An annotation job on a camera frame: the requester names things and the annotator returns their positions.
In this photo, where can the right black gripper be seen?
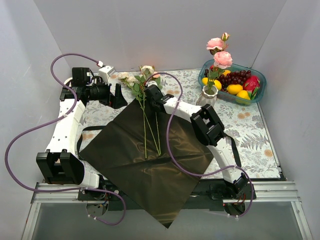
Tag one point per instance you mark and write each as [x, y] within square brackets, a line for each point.
[151, 90]

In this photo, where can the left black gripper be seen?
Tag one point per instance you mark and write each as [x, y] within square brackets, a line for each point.
[111, 97]

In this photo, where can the black wrapping paper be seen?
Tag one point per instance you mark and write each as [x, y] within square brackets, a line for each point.
[159, 185]

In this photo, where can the pink rose stem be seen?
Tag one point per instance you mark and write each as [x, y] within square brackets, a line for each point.
[221, 57]

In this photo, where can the black ribbon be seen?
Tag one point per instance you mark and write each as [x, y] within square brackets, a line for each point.
[100, 127]

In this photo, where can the peach rose stem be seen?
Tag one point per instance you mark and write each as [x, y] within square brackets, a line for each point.
[153, 79]

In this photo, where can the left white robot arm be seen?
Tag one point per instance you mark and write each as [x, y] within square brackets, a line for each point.
[59, 163]

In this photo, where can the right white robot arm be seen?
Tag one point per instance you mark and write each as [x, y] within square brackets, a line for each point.
[209, 131]

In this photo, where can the white ribbed ceramic vase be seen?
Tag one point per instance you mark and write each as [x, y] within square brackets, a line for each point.
[208, 96]

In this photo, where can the white rose stems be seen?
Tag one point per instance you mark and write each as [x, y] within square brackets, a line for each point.
[137, 100]

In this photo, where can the yellow mango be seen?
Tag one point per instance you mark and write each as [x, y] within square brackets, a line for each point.
[212, 82]

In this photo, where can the white toilet paper roll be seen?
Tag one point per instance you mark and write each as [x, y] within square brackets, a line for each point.
[67, 82]

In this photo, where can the teal plastic fruit tub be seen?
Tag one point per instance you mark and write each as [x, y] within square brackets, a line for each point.
[224, 95]

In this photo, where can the small orange fruit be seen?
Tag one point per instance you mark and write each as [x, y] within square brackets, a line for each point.
[226, 72]

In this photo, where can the yellow lemon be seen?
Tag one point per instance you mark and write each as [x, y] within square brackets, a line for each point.
[234, 89]

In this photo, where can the dark purple grapes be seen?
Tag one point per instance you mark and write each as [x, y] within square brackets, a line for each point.
[234, 77]

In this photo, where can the yellow pear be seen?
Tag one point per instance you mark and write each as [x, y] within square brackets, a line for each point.
[243, 94]

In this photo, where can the red dragon fruit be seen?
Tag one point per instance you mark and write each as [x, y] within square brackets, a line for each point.
[252, 85]

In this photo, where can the floral table mat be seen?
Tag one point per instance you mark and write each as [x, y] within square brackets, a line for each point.
[245, 123]

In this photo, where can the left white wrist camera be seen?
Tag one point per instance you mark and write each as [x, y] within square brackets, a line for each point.
[105, 73]

